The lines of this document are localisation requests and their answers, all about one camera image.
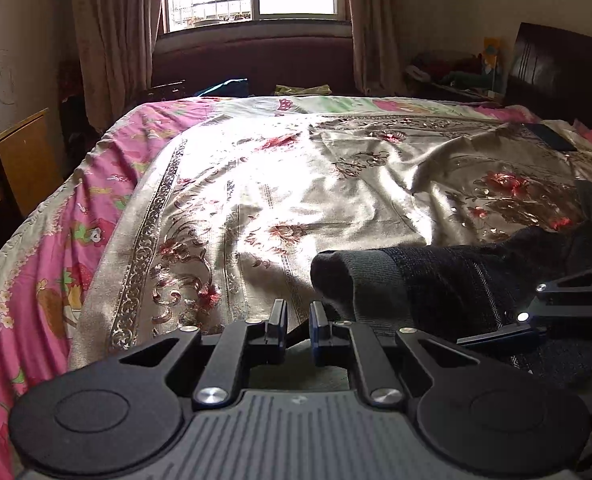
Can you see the wooden desk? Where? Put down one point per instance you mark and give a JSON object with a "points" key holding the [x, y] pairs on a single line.
{"points": [[11, 170]]}

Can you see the dark flat phone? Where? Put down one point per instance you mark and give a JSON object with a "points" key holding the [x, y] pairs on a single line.
{"points": [[551, 137]]}

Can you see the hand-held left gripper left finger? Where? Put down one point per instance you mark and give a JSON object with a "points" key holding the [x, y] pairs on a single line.
{"points": [[278, 331]]}

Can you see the cluttered nightstand items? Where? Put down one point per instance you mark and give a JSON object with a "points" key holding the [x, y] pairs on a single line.
{"points": [[451, 77]]}

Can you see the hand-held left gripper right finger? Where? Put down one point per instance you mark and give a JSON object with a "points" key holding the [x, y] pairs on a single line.
{"points": [[319, 331]]}

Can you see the dark red furniture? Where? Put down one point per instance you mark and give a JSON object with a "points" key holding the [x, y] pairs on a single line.
{"points": [[76, 100]]}

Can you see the blue cloth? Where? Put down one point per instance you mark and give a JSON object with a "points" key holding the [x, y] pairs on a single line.
{"points": [[222, 88]]}

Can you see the yellow printed box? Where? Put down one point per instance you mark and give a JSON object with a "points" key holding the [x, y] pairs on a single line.
{"points": [[491, 62]]}

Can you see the beige curtain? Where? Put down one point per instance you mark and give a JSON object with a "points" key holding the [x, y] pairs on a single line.
{"points": [[111, 35], [373, 25]]}

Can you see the yellow green cloth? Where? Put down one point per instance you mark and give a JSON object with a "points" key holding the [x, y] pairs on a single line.
{"points": [[303, 90]]}

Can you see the dark wooden chair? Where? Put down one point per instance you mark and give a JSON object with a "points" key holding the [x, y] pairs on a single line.
{"points": [[163, 91]]}

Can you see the dark wooden headboard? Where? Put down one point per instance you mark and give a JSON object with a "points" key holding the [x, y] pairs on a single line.
{"points": [[561, 75]]}

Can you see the pink printed quilt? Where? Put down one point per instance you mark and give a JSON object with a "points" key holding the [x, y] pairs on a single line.
{"points": [[51, 240]]}

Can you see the gold floral bedspread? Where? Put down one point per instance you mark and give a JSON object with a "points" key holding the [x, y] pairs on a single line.
{"points": [[276, 200]]}

